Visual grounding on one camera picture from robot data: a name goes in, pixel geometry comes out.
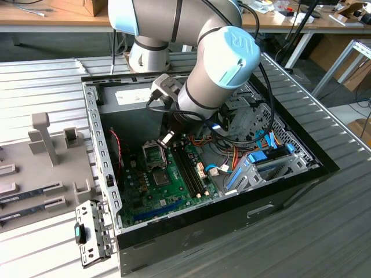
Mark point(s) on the aluminium profile frame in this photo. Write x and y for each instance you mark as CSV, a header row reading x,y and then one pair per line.
x,y
335,66

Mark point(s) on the blue plastic rail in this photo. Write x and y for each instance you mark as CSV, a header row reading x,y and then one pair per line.
x,y
233,176

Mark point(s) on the tan cardboard box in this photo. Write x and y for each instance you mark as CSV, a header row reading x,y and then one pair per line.
x,y
90,7

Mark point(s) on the small brown cardboard box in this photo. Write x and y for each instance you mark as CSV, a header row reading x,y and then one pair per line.
x,y
359,127

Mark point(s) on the small open cardboard box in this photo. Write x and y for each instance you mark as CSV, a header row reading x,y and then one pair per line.
x,y
347,11

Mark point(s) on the metal disk bay cage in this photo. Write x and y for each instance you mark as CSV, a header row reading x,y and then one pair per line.
x,y
240,116

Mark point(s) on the black RAM slot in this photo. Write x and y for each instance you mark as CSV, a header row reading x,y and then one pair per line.
x,y
185,173
192,171

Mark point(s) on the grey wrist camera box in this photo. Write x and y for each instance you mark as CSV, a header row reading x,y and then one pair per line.
x,y
166,87

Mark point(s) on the black case fan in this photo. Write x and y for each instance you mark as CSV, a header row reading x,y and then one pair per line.
x,y
116,157

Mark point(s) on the hinged metal card bracket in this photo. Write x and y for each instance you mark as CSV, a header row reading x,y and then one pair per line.
x,y
87,255

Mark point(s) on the black tripod pole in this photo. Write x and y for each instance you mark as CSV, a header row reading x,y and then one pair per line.
x,y
294,43

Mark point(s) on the black latch with blue tab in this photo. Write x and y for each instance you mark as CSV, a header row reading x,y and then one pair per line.
x,y
77,233

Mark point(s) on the grey parts rack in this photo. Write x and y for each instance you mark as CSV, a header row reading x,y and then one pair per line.
x,y
34,173

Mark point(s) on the small white box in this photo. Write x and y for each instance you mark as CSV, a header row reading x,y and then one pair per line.
x,y
285,17

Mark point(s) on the black open PC case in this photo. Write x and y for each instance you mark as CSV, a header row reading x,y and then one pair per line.
x,y
203,231

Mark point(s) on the RAM stick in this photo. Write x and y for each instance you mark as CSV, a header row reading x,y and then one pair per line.
x,y
29,210
29,192

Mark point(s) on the green motherboard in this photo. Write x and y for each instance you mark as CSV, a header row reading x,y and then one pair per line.
x,y
171,194

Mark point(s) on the grey power supply unit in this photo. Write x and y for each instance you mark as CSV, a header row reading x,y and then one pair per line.
x,y
127,108

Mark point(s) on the large brown cardboard box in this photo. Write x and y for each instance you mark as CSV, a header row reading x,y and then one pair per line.
x,y
327,46

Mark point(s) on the perforated metal drive cage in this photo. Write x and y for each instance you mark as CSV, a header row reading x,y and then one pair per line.
x,y
292,136

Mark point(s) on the blue expansion slot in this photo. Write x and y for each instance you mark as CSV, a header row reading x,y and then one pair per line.
x,y
158,211

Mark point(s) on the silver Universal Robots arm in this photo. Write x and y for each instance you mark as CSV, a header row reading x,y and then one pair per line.
x,y
203,87

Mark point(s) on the thin metal locking lever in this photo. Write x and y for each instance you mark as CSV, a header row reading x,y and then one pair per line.
x,y
166,157

